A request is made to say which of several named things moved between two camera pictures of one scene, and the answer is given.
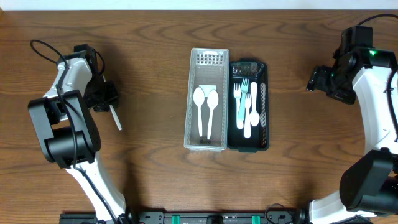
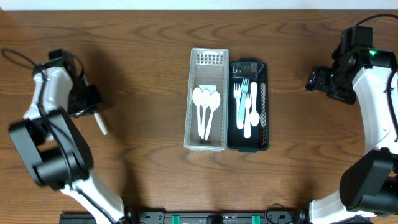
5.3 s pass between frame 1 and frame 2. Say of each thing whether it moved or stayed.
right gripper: stayed
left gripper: moved
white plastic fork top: stayed
